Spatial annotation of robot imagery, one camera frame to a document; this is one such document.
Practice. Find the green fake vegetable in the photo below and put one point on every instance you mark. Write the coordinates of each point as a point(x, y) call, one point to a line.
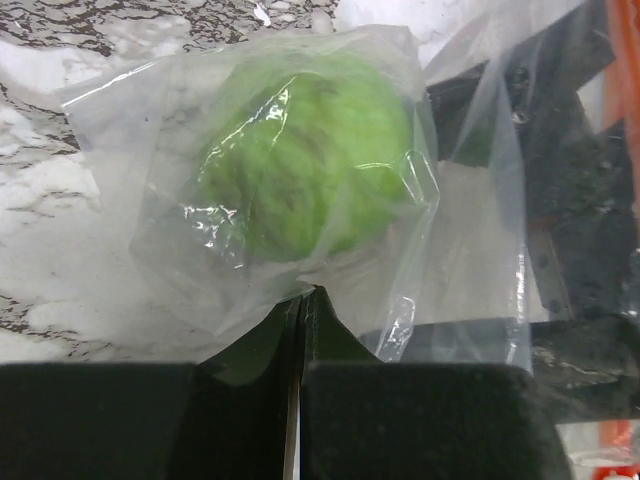
point(309, 151)

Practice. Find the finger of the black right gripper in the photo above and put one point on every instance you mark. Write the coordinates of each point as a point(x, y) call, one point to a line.
point(536, 109)
point(578, 371)

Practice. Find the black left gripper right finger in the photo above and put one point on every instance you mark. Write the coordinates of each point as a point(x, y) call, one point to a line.
point(361, 418)

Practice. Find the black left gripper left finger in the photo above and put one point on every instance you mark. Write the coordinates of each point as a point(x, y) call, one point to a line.
point(145, 420)

